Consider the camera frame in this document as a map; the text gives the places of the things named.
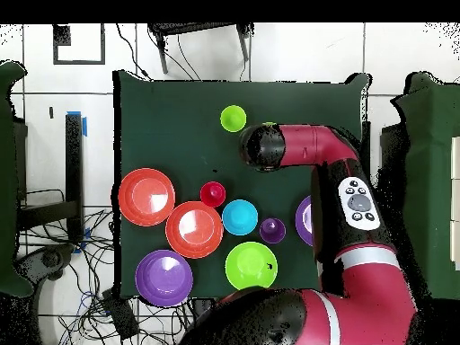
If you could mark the green plastic cup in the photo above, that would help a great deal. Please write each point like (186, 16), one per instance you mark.
(233, 118)

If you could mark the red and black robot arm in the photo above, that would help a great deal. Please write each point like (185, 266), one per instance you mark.
(316, 143)

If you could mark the white box stack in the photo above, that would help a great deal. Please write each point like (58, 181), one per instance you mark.
(456, 161)

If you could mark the red plastic cup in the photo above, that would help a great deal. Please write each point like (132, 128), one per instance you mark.
(213, 194)

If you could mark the small blue plastic bowl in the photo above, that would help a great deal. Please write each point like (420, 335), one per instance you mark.
(240, 217)

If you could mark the large orange plastic bowl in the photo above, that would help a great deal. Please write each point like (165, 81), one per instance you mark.
(146, 197)
(194, 230)

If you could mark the purple plastic cup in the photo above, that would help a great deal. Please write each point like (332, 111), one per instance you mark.
(273, 231)

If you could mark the large green plastic bowl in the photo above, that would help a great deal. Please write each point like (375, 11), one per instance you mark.
(248, 266)

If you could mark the large purple plastic bowl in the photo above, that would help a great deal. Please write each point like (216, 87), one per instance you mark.
(303, 221)
(161, 278)

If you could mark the black metal beam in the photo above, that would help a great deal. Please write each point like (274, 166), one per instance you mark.
(46, 214)
(73, 161)

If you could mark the black power strip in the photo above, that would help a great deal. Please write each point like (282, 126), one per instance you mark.
(120, 316)

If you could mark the dark grey machine base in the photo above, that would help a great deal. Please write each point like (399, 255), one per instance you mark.
(50, 258)

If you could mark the dark green side table cloth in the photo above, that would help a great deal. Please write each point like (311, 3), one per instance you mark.
(431, 179)
(7, 179)

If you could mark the black metal frame stand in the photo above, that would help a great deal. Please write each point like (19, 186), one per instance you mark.
(194, 28)

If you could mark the black square floor frame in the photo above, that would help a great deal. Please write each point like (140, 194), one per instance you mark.
(61, 36)

